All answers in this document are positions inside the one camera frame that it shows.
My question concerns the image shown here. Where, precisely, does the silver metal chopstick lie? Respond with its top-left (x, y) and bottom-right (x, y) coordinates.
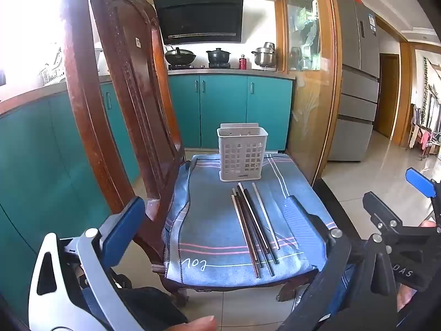
top-left (232, 196), bottom-right (258, 279)

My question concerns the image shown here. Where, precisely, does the gas stove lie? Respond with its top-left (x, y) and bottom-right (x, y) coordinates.
top-left (168, 63), bottom-right (231, 70)

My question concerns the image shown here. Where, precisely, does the beige wooden stick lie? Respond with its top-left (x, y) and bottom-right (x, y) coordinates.
top-left (252, 183), bottom-right (280, 250)

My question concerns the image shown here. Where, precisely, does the pink garment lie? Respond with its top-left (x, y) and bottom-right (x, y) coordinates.
top-left (415, 129), bottom-right (433, 151)

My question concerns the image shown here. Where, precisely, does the black cooking pot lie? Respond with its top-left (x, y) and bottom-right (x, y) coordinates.
top-left (206, 48), bottom-right (231, 65)

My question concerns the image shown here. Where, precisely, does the person's right hand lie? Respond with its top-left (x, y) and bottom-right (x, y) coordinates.
top-left (396, 219), bottom-right (441, 313)

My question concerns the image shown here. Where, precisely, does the teal base cabinet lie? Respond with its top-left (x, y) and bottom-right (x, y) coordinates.
top-left (168, 74), bottom-right (294, 151)

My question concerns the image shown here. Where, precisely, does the white plastic utensil holder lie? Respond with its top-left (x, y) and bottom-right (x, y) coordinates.
top-left (217, 123), bottom-right (270, 183)

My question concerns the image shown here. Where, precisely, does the wood-framed glass door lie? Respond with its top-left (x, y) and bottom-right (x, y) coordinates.
top-left (275, 0), bottom-right (342, 187)

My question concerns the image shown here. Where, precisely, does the grey refrigerator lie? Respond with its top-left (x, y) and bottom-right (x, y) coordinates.
top-left (327, 0), bottom-right (381, 162)

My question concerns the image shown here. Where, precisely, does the brown wooden door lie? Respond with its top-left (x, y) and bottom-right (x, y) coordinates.
top-left (374, 53), bottom-right (400, 140)

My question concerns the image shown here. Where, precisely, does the black range hood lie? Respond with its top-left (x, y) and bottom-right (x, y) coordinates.
top-left (153, 0), bottom-right (244, 45)

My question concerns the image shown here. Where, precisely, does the person's left hand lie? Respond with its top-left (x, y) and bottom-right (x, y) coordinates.
top-left (165, 315), bottom-right (218, 331)

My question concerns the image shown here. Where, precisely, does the blue striped cloth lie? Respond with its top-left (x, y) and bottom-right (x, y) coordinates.
top-left (163, 153), bottom-right (337, 287)

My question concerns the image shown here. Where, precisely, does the stainless steel pot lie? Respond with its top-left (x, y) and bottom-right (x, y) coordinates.
top-left (251, 42), bottom-right (278, 68)

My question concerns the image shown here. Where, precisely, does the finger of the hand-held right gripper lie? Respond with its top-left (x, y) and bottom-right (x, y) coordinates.
top-left (405, 168), bottom-right (441, 214)
top-left (362, 191), bottom-right (441, 245)

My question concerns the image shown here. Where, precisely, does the brown wooden chopstick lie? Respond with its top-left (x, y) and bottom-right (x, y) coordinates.
top-left (236, 187), bottom-right (270, 270)
top-left (233, 189), bottom-right (266, 278)

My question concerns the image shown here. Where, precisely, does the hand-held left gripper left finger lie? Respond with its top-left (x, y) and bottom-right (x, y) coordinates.
top-left (28, 197), bottom-right (146, 331)

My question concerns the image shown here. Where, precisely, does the black wok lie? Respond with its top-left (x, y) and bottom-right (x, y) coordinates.
top-left (164, 46), bottom-right (197, 66)

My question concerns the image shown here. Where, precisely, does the carved wooden chair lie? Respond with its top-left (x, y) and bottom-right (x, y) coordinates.
top-left (0, 82), bottom-right (140, 321)
top-left (64, 0), bottom-right (340, 305)

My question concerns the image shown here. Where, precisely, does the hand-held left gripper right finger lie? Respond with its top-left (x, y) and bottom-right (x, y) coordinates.
top-left (278, 195), bottom-right (428, 331)

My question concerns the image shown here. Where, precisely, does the white dish rack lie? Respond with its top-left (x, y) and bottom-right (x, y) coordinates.
top-left (38, 46), bottom-right (68, 87)

